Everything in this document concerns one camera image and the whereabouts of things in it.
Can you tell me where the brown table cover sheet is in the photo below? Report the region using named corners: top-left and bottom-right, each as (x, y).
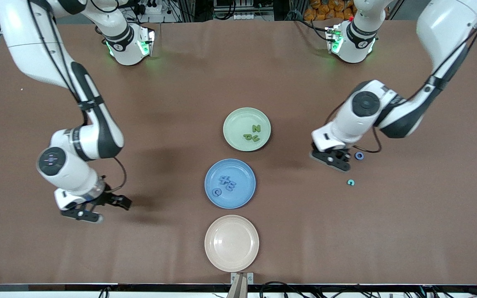
top-left (0, 19), bottom-right (477, 286)

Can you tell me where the blue plate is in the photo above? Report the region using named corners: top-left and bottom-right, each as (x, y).
top-left (204, 159), bottom-right (256, 209)

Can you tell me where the pale green plate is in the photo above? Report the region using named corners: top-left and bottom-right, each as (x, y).
top-left (223, 107), bottom-right (272, 152)

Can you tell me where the beige plate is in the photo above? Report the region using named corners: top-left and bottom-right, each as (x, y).
top-left (204, 214), bottom-right (260, 273)

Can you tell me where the orange objects pile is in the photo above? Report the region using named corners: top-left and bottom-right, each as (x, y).
top-left (303, 0), bottom-right (357, 21)

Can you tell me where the power strip with plugs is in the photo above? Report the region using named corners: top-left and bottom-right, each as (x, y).
top-left (133, 0), bottom-right (169, 15)

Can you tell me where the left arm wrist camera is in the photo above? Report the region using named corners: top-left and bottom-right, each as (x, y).
top-left (310, 128), bottom-right (352, 173)

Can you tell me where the dark table edge rail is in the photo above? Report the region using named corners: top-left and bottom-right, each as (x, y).
top-left (0, 283), bottom-right (477, 293)

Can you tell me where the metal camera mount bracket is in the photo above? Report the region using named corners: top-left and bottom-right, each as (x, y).
top-left (227, 272), bottom-right (254, 298)

